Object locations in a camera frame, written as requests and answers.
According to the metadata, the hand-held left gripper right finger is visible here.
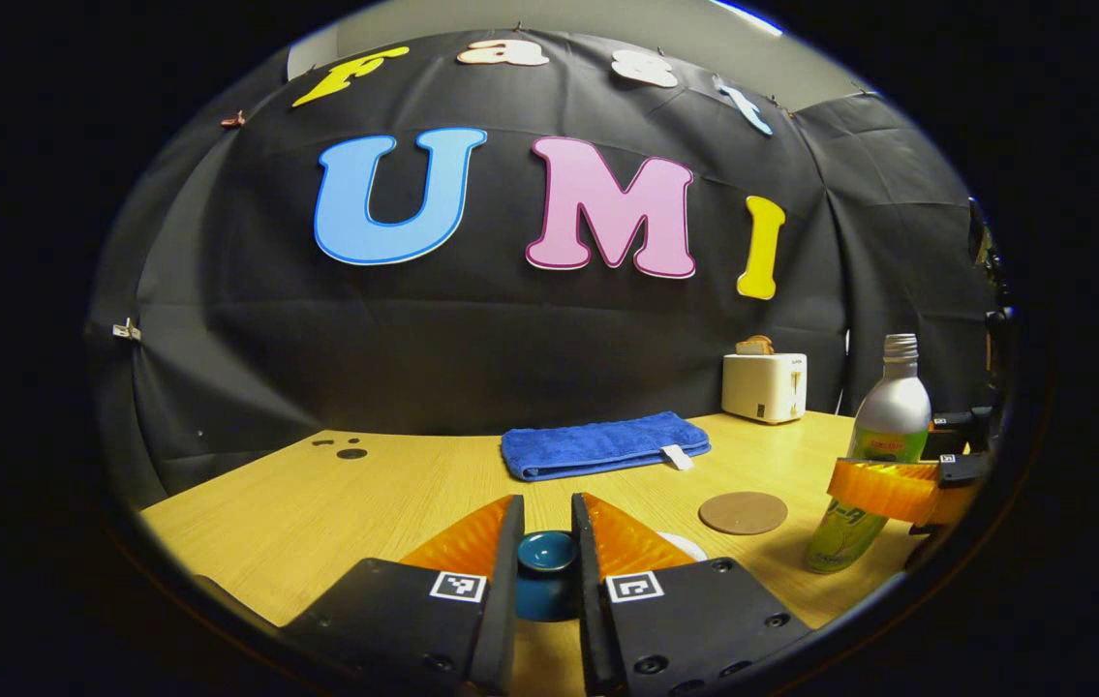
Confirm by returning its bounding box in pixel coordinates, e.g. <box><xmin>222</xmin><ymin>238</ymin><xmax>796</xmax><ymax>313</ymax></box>
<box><xmin>570</xmin><ymin>492</ymin><xmax>813</xmax><ymax>696</ymax></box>

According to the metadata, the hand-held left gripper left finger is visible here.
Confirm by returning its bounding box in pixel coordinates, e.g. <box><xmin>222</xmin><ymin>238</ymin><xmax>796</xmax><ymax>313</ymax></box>
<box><xmin>283</xmin><ymin>494</ymin><xmax>526</xmax><ymax>696</ymax></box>

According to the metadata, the teal teacup lid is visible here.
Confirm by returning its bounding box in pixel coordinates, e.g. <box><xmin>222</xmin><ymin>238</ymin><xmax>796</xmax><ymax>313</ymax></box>
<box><xmin>516</xmin><ymin>530</ymin><xmax>581</xmax><ymax>622</ymax></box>

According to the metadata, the silver green water bottle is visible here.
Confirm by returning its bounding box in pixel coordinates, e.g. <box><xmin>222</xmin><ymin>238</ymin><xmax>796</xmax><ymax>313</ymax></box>
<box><xmin>804</xmin><ymin>333</ymin><xmax>932</xmax><ymax>575</ymax></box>

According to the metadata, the white teacup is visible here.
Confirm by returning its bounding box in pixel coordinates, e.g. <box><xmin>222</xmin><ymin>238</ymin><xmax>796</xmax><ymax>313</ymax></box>
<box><xmin>656</xmin><ymin>530</ymin><xmax>708</xmax><ymax>562</ymax></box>

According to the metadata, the round brown coaster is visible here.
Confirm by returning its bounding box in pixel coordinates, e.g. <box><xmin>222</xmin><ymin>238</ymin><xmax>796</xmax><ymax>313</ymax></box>
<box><xmin>698</xmin><ymin>491</ymin><xmax>789</xmax><ymax>536</ymax></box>

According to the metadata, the folded blue towel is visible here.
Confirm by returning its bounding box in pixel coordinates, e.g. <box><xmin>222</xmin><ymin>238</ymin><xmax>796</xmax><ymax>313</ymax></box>
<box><xmin>501</xmin><ymin>411</ymin><xmax>712</xmax><ymax>482</ymax></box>

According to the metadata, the white toaster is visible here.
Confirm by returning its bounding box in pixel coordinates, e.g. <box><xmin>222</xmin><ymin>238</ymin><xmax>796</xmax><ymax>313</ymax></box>
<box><xmin>721</xmin><ymin>352</ymin><xmax>809</xmax><ymax>425</ymax></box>

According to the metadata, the black backdrop cloth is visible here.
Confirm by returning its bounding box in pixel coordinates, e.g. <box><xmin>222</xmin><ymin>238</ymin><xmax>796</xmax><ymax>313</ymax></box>
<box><xmin>87</xmin><ymin>29</ymin><xmax>1005</xmax><ymax>504</ymax></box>

